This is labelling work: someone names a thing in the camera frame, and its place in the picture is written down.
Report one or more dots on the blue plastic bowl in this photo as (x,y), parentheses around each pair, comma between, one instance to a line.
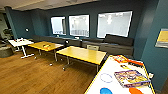
(105,91)

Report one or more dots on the wooden square table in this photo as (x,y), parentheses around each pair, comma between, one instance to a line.
(81,54)

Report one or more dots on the orange game box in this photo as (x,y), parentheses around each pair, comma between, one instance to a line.
(120,59)

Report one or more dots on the round bowl blue rim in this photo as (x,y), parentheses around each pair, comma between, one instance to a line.
(106,77)

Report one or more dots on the long wooden table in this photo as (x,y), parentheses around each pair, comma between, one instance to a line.
(45,45)

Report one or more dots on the white glowing table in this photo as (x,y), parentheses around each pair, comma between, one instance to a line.
(106,86)

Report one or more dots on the small yellow black object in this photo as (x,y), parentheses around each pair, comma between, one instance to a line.
(125,66)

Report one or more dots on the red flat object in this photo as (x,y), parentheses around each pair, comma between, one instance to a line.
(135,62)

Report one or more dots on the colourful board game box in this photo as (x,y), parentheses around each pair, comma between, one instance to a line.
(131,78)

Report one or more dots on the small white table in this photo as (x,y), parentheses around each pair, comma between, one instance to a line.
(20,42)

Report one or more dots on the orange plastic bowl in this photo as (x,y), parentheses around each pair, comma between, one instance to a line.
(136,91)

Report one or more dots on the grey round trash can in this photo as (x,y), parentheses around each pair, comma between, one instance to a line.
(6,51)

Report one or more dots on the bright wall window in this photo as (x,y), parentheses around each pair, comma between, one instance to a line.
(115,24)
(58,25)
(79,25)

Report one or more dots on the yellow wall sign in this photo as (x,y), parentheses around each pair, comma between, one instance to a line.
(163,38)

